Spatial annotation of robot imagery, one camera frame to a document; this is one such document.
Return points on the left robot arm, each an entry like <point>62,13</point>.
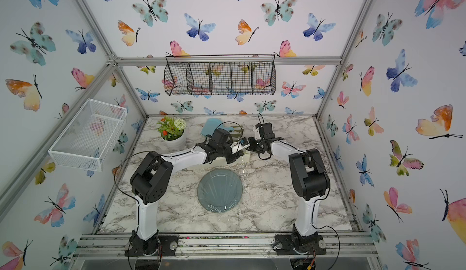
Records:
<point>151,179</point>

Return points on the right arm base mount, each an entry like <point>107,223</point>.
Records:
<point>295,244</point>

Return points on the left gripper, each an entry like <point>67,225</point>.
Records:
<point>233,158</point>

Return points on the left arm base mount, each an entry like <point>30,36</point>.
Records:
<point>157,245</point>

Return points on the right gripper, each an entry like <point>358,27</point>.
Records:
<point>252,141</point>

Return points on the cream plastic wrap dispenser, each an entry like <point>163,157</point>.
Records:
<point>245,153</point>

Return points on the potted plant white pot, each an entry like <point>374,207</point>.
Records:
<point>173,132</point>

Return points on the white mesh wall basket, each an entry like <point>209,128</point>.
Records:
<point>86,140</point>

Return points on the clear plastic wrap sheet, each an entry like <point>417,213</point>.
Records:
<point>238,167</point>

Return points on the aluminium front rail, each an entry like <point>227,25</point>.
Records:
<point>229,245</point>

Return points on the black wire wall basket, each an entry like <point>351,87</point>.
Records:
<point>220,75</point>

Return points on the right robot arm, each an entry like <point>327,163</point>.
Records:
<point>309,178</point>

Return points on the teal ceramic plate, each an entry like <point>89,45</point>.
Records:
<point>220,190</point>

